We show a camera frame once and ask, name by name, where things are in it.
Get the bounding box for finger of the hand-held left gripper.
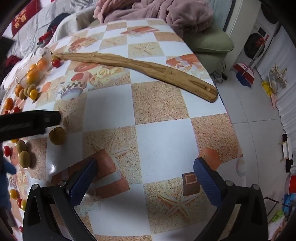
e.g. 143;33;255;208
0;110;62;142

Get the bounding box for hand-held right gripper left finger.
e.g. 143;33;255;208
22;158;99;241

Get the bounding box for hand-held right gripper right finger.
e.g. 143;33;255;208
193;157;269;241

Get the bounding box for person's left hand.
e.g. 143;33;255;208
0;149;17;209

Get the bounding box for clear plastic bag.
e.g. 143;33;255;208
17;47;53;87

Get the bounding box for dark red cloth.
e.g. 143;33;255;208
6;56;23;68

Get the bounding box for checkered printed tablecloth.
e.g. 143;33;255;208
0;20;244;241

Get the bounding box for green plastic item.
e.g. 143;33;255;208
269;209;284;223

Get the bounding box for blue plastic item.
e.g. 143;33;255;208
282;193;295;213

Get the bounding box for red bucket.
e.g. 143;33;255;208
284;175;296;195

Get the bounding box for small wooden stool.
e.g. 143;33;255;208
278;137;293;163

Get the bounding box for red and black cloth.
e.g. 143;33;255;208
37;30;54;45

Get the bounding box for red pillow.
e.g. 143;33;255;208
11;0;42;37

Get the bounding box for pink slipper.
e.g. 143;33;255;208
270;92;279;110

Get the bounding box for dark clothing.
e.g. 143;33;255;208
47;13;73;31

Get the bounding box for cream sofa cover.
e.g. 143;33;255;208
55;11;98;45

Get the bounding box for yellow plastic item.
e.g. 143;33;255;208
261;80;275;98

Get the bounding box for white pleated curtain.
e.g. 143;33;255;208
272;25;296;141

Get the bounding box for grey checked bedding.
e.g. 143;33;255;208
5;0;99;59

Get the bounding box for red and blue broom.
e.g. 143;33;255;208
233;38;266;88

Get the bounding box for white dried plant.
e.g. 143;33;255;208
268;62;289;89

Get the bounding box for green sofa cushion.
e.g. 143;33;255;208
184;29;235;73

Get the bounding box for white washing machine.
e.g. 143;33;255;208
243;10;282;63

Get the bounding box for pink fleece blanket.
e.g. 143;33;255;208
93;0;214;39

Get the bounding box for black metal frame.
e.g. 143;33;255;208
263;197;282;219

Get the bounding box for black power cable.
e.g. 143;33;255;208
211;60;228;84

